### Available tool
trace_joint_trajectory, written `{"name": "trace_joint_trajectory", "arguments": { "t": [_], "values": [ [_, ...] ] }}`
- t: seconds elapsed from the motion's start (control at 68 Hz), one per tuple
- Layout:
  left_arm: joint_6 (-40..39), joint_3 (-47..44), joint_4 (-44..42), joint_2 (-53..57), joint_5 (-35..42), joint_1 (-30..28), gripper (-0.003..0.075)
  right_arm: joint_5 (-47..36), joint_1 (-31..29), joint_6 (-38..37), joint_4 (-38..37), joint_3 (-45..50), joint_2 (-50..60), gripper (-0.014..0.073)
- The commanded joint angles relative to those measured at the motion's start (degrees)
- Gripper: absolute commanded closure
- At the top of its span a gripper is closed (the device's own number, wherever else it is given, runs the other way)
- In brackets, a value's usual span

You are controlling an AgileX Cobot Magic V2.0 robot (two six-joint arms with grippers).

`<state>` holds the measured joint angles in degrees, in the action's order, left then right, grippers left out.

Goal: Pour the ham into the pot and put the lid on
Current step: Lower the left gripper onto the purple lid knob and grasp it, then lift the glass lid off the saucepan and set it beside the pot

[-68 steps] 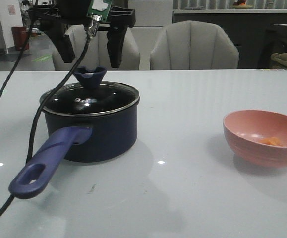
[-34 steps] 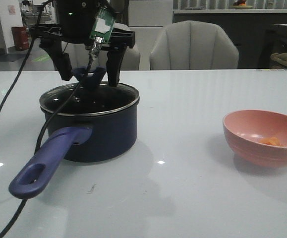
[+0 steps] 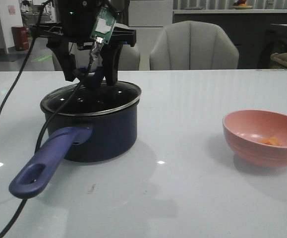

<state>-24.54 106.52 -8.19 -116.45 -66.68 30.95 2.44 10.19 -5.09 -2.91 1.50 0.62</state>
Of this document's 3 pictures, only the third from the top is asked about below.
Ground white cabinet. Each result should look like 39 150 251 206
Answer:
128 0 173 70

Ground green circuit board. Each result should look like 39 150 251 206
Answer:
90 7 116 45

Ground right beige chair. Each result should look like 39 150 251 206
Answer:
149 21 239 70

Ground glass lid with blue knob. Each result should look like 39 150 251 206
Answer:
40 69 141 117

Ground dark counter with white top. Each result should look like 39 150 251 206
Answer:
172 9 287 69

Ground dark blue saucepan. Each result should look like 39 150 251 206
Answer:
9 101 139 199

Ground orange ham pieces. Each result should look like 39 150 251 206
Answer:
259 137 282 146

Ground left beige chair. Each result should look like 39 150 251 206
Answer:
52 43 140 71

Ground fruit plate on counter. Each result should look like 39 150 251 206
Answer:
232 0 253 9

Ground red trash bin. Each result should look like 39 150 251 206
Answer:
11 26 29 51

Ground beige chair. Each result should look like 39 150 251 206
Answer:
149 21 239 70
52 43 140 71

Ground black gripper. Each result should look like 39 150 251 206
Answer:
30 0 136 85

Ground pink bowl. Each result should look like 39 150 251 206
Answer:
223 110 287 168

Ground thin black cable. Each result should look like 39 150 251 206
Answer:
0 41 104 238

